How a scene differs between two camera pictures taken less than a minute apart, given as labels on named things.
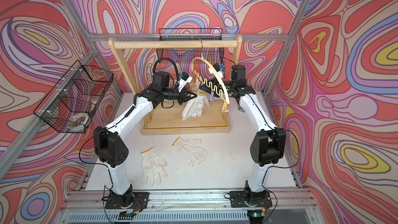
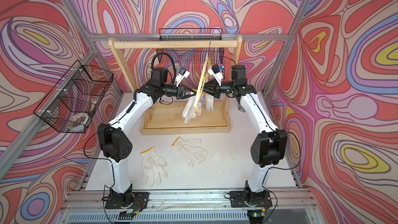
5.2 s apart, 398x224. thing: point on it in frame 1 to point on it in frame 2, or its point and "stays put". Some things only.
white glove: (194, 107) stays put
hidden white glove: (192, 152) stays put
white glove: (195, 86) to (209, 101)
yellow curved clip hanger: (212, 87) to (204, 80)
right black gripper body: (228, 85) stays put
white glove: (153, 169) stays put
